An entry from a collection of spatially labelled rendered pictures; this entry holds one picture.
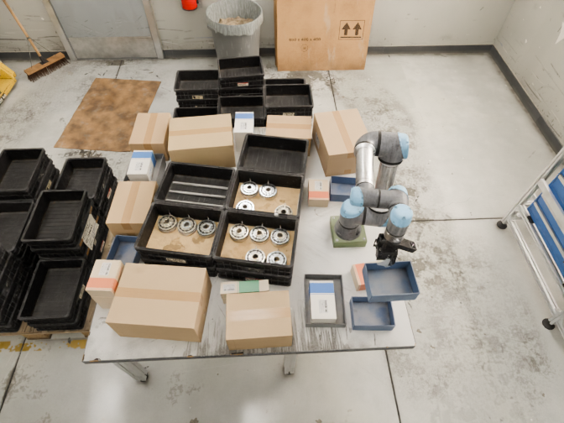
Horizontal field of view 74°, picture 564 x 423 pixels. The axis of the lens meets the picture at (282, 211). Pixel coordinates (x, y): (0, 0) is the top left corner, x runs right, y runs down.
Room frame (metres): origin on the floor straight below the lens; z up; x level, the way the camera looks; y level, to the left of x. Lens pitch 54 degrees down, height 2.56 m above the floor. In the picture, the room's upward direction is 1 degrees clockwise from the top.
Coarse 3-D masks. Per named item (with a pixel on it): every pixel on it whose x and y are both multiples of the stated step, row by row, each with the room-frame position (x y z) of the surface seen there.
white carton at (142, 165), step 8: (136, 152) 1.68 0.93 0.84; (144, 152) 1.68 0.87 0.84; (152, 152) 1.68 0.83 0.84; (136, 160) 1.61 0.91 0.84; (144, 160) 1.61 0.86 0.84; (152, 160) 1.64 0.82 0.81; (128, 168) 1.54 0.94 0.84; (136, 168) 1.55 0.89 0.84; (144, 168) 1.55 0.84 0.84; (152, 168) 1.60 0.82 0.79; (128, 176) 1.50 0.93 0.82; (136, 176) 1.50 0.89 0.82; (144, 176) 1.50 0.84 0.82; (152, 176) 1.56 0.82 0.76
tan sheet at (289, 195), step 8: (240, 184) 1.45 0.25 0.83; (240, 192) 1.38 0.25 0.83; (280, 192) 1.39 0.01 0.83; (288, 192) 1.39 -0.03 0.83; (296, 192) 1.39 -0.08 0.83; (240, 200) 1.33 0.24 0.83; (248, 200) 1.33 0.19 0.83; (256, 200) 1.33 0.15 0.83; (264, 200) 1.33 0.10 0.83; (272, 200) 1.33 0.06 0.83; (280, 200) 1.33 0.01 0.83; (288, 200) 1.33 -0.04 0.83; (296, 200) 1.34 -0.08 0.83; (256, 208) 1.27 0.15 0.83; (264, 208) 1.27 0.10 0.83; (272, 208) 1.27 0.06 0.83; (296, 208) 1.28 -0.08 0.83
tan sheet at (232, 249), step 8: (232, 224) 1.16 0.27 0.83; (224, 240) 1.05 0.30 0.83; (232, 240) 1.05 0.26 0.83; (248, 240) 1.06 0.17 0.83; (224, 248) 1.00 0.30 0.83; (232, 248) 1.00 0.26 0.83; (240, 248) 1.00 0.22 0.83; (248, 248) 1.00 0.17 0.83; (264, 248) 1.01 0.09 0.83; (272, 248) 1.01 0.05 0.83; (280, 248) 1.01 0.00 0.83; (288, 248) 1.01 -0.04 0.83; (224, 256) 0.96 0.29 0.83; (232, 256) 0.96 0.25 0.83; (240, 256) 0.96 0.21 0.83; (288, 256) 0.96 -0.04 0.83; (288, 264) 0.92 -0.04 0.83
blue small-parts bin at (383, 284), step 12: (372, 264) 0.77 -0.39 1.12; (396, 264) 0.78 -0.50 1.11; (408, 264) 0.78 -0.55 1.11; (372, 276) 0.74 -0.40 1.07; (384, 276) 0.74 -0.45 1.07; (396, 276) 0.74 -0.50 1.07; (408, 276) 0.74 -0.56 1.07; (372, 288) 0.68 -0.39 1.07; (384, 288) 0.69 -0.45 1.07; (396, 288) 0.69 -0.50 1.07; (408, 288) 0.69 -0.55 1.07; (372, 300) 0.62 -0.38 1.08; (384, 300) 0.63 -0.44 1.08; (396, 300) 0.63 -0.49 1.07
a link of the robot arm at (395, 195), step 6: (396, 186) 0.94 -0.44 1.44; (402, 186) 0.94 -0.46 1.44; (384, 192) 0.91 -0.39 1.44; (390, 192) 0.91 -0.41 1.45; (396, 192) 0.91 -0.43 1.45; (402, 192) 0.91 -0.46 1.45; (384, 198) 0.88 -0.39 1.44; (390, 198) 0.88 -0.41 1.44; (396, 198) 0.88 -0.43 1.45; (402, 198) 0.88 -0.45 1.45; (408, 198) 0.90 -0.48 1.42; (384, 204) 0.87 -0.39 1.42; (390, 204) 0.86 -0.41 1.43; (396, 204) 0.85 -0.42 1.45; (408, 204) 0.86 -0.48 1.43
